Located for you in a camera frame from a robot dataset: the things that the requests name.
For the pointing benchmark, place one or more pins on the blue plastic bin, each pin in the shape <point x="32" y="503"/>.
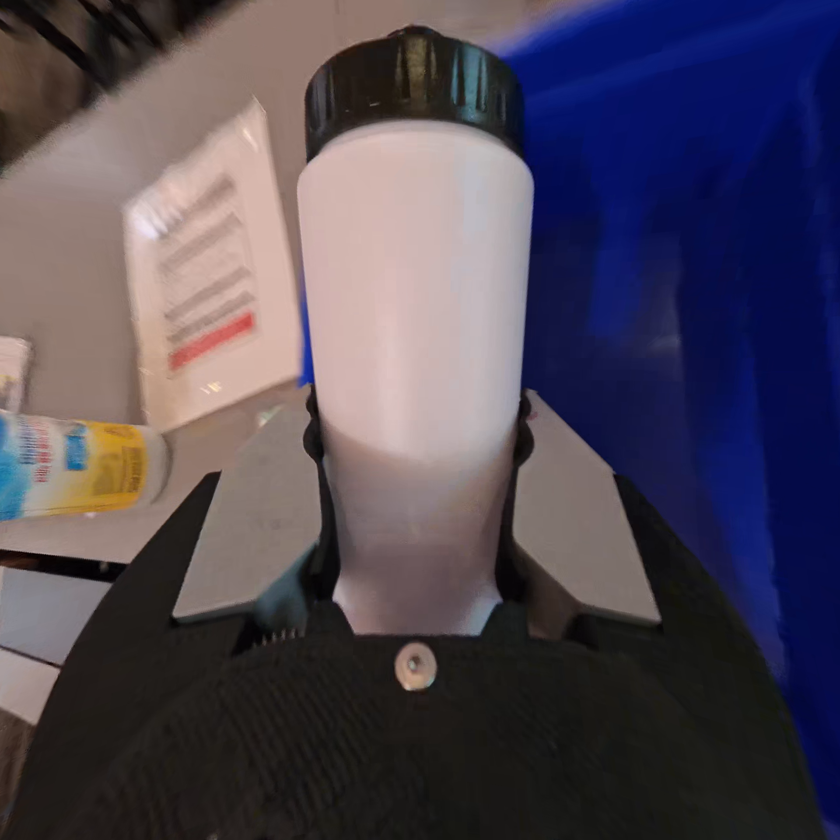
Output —
<point x="656" y="229"/>

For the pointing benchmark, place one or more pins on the laminated printed sheet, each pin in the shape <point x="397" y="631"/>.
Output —
<point x="210" y="262"/>

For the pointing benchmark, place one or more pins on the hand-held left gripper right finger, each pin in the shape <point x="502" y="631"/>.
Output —
<point x="577" y="525"/>

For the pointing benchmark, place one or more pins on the wipes canister yellow blue label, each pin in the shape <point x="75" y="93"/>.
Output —
<point x="79" y="459"/>

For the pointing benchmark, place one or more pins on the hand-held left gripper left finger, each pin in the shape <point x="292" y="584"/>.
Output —
<point x="249" y="525"/>

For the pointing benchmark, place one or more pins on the white bottle black cap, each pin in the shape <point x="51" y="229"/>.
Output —
<point x="413" y="295"/>

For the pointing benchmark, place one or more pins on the printed paper sheet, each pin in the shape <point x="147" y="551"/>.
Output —
<point x="13" y="374"/>

